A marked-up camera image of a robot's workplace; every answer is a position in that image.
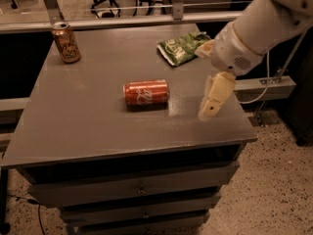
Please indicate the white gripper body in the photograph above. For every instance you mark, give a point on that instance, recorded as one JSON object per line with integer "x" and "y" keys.
{"x": 232, "y": 51}

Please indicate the grey drawer cabinet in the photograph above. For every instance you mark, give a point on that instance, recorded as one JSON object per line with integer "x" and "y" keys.
{"x": 115, "y": 169}

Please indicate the metal railing frame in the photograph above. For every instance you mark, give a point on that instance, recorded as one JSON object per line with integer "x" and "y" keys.
{"x": 40, "y": 15}

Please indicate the red coke can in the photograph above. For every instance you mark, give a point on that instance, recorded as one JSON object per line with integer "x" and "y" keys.
{"x": 143, "y": 93}

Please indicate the green chip bag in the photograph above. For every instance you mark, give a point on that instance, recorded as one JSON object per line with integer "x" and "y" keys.
{"x": 181, "y": 50}

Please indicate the gold soda can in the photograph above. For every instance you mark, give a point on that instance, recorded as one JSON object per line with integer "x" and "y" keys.
{"x": 66, "y": 42}

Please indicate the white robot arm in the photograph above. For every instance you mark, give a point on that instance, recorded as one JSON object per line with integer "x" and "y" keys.
{"x": 263, "y": 24}

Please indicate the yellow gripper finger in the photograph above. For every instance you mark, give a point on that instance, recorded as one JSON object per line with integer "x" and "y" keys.
{"x": 205, "y": 49}
{"x": 217, "y": 90}

